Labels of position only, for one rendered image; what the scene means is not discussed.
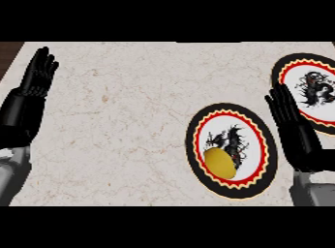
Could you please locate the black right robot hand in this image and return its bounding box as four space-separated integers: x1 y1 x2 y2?
263 82 335 173

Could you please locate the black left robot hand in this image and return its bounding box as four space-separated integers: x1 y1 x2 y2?
0 46 61 155

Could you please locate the black-rimmed dragon plate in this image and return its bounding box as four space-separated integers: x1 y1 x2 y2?
184 103 279 201
270 52 335 137

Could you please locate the yellow lemon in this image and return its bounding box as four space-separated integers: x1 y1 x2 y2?
204 146 238 180

